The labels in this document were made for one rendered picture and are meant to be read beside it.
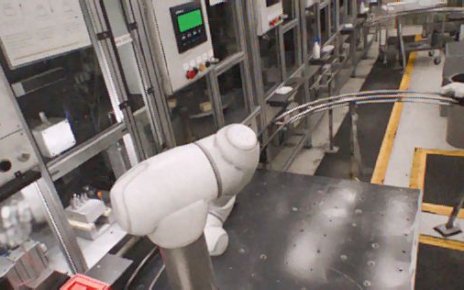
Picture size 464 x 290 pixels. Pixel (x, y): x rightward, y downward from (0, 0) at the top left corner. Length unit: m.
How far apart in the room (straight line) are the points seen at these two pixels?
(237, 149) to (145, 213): 0.21
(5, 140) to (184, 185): 0.66
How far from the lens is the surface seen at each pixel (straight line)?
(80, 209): 1.65
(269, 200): 1.99
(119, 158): 1.76
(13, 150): 1.23
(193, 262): 0.81
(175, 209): 0.70
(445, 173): 3.56
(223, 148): 0.72
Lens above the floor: 1.84
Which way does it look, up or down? 26 degrees down
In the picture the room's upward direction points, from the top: 9 degrees counter-clockwise
